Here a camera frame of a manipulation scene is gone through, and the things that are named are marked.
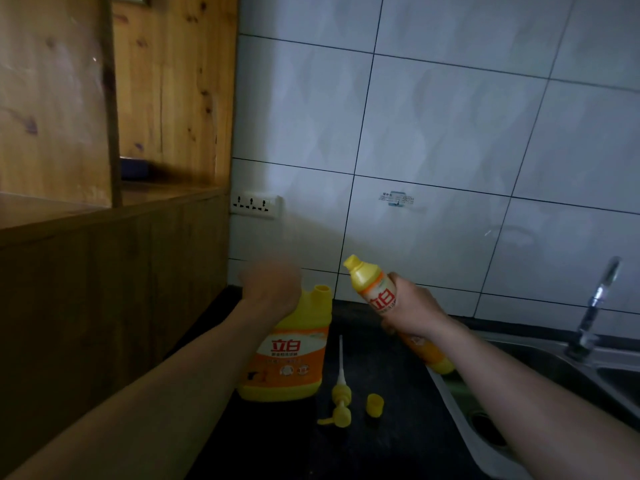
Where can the person's left hand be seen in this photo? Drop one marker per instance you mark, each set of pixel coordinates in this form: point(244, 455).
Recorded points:
point(268, 290)

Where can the person's right hand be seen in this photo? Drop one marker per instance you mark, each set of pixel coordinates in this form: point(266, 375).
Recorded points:
point(412, 309)

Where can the person's right fingers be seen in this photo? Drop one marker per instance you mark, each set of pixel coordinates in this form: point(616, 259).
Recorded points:
point(391, 307)

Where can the small yellow detergent bottle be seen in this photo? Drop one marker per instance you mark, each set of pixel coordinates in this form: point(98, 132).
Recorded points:
point(380, 294)

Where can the large yellow detergent jug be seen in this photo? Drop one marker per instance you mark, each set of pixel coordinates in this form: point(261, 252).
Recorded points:
point(290, 354)

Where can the person's right forearm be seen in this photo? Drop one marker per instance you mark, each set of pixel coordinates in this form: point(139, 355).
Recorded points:
point(540, 394)

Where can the person's left forearm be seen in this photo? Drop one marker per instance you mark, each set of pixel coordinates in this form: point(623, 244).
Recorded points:
point(145, 389)

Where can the small yellow bottle cap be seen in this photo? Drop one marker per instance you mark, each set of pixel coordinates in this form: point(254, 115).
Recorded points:
point(374, 403)

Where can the yellow pump dispenser head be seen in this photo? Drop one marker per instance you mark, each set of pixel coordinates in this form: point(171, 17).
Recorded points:
point(341, 394)

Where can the blue sticker on tile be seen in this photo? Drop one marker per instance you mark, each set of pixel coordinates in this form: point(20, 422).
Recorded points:
point(400, 199)

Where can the stainless steel sink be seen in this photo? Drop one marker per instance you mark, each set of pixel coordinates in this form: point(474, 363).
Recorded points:
point(540, 384)

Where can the chrome sink faucet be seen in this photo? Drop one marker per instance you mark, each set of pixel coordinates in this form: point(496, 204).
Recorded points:
point(592, 314)

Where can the wooden cabinet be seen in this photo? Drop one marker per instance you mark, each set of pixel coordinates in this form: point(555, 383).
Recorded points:
point(100, 194)

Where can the white wall power socket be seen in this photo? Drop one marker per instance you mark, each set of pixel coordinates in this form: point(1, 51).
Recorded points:
point(255, 203)

